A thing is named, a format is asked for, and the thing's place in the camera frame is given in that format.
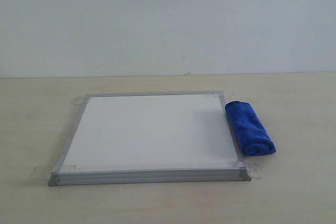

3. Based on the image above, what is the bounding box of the blue microfibre cloth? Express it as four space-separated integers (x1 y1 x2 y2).
225 101 276 156

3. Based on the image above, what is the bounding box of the white board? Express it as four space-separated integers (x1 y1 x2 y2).
48 91 245 187

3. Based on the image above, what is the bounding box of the clear tape back right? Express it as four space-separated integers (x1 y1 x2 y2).
203 91 235 100

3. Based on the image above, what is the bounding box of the clear tape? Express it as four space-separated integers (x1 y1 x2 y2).
71 97 90 105
30 165 76 180
235 160 261 181
203 91 235 100

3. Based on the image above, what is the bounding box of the clear tape back left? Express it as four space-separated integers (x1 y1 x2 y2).
71 97 90 105

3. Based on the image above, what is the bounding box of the clear tape front right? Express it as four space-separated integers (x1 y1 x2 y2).
235 160 261 181

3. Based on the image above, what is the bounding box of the clear tape front left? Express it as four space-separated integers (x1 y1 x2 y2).
30 165 76 180

